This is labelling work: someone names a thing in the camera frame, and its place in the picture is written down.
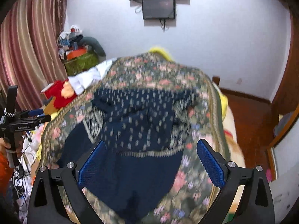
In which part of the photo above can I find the navy patterned hooded garment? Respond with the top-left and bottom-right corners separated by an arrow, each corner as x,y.
57,88 -> 196,223

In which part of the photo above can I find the orange sleeve forearm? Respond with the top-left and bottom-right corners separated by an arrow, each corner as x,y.
0,153 -> 14,197

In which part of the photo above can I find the left hand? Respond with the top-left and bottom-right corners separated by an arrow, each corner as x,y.
0,132 -> 24,159

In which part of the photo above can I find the red plush toy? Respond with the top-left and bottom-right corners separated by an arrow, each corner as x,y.
41,79 -> 77,109

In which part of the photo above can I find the striped pink curtain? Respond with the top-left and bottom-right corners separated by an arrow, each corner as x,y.
1,0 -> 67,109

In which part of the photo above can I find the green floral bedspread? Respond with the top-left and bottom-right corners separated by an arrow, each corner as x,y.
40,53 -> 231,223

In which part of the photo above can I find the white pillow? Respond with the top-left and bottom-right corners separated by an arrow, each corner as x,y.
68,58 -> 117,96

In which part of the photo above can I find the orange box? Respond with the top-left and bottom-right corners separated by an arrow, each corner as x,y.
66,49 -> 87,61

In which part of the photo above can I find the grey plush toy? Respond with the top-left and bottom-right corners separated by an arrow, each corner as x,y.
78,36 -> 106,57

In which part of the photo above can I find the wall mirror wooden frame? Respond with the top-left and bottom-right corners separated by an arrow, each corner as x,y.
266,106 -> 298,180

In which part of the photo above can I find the black wall monitor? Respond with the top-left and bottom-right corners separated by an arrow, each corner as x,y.
142,0 -> 176,20

